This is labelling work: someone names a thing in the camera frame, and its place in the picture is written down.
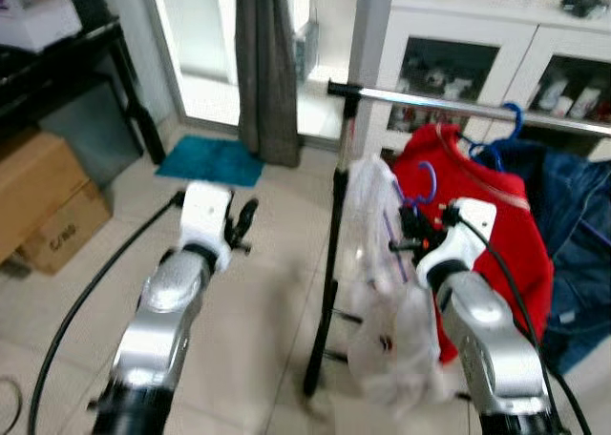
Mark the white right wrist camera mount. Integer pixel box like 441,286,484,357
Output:
417,198,497,283

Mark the small printed cardboard box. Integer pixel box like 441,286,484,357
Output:
19,182,113,276

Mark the grey curtain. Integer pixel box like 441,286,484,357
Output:
236,0,305,167

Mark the white device box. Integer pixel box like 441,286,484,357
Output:
0,0,84,52

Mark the blue hanger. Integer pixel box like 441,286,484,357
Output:
468,101,526,169

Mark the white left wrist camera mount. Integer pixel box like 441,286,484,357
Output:
179,182,235,269

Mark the large cardboard box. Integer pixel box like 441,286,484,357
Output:
0,130,96,264

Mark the teal floor mat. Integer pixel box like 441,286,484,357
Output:
155,135,265,188

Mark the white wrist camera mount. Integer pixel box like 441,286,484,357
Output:
417,198,497,283
179,182,235,269

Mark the white glass-door cabinet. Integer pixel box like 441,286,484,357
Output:
358,0,611,159

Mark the purple hanger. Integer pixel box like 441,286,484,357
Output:
382,158,438,293

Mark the red polo shirt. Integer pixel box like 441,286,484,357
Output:
391,123,555,364

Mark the grey panel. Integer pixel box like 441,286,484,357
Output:
38,106,144,183

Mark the blue denim jacket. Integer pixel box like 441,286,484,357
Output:
473,139,611,374

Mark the black side table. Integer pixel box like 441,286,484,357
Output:
0,20,168,164

